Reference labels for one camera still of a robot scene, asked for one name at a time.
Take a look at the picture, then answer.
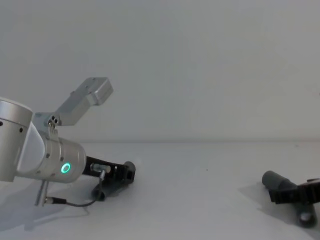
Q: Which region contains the thin dark gripper cable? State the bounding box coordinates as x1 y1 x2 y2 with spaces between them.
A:
44 163 112 208

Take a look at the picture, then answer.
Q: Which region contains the white table cloth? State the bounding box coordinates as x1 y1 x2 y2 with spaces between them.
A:
0 141 320 240

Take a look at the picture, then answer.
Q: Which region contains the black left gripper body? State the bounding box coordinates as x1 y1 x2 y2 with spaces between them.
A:
84 155 126 194

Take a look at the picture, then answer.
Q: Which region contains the white curtain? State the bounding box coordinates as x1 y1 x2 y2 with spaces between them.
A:
0 0 320 144

